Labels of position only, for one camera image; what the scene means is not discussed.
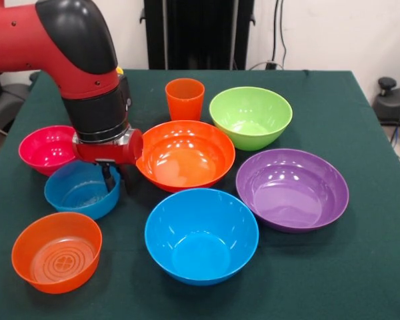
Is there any dark grey stand base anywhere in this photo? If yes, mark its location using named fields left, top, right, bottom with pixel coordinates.
left=0, top=71, right=41, bottom=134
left=372, top=77, right=400, bottom=149

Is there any large blue bowl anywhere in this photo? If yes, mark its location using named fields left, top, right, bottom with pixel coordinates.
left=144, top=188, right=260, bottom=287

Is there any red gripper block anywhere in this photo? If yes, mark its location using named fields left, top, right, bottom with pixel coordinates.
left=72, top=128, right=144, bottom=195

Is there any orange cup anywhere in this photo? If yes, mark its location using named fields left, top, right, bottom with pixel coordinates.
left=165, top=78, right=206, bottom=121

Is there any small blue bowl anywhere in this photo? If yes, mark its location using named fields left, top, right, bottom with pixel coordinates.
left=43, top=160, right=121, bottom=221

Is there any pink bowl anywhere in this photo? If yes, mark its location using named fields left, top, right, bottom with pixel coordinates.
left=18, top=125, right=79, bottom=177

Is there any small orange bowl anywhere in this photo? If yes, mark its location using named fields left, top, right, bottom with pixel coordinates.
left=11, top=211, right=103, bottom=295

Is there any black wall cable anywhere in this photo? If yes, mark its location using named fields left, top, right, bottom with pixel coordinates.
left=271, top=0, right=287, bottom=69

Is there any purple bowl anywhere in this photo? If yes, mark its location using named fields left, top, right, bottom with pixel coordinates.
left=235, top=148, right=350, bottom=233

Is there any large orange bowl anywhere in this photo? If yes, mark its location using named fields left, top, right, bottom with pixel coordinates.
left=135, top=120, right=237, bottom=193

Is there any green bowl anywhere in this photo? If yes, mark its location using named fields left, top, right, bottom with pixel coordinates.
left=209, top=86, right=293, bottom=151

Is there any dark green tablecloth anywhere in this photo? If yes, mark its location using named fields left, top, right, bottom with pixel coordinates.
left=0, top=68, right=400, bottom=320

